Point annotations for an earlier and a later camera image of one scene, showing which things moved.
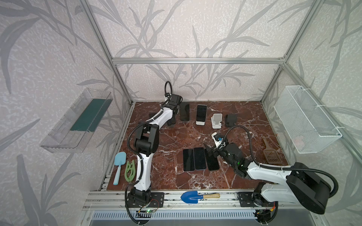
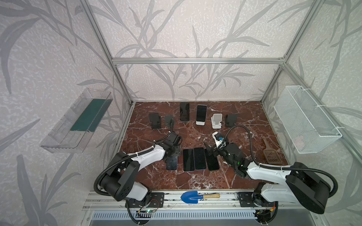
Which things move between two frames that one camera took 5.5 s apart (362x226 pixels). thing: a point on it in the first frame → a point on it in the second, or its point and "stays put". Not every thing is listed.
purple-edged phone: x=188 y=159 stays put
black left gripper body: x=176 y=110 → x=176 y=151
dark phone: x=212 y=162 stays put
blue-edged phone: x=200 y=159 stays put
